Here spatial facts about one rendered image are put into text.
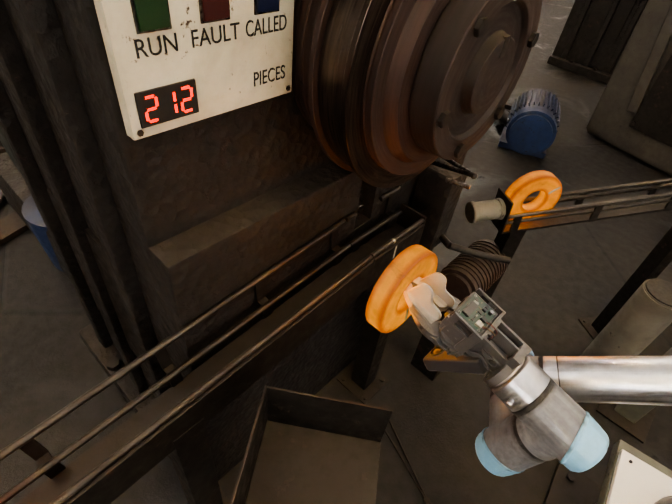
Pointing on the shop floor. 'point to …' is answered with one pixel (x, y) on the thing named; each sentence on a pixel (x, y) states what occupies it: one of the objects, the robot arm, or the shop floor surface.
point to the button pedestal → (631, 415)
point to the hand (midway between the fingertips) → (405, 281)
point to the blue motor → (532, 123)
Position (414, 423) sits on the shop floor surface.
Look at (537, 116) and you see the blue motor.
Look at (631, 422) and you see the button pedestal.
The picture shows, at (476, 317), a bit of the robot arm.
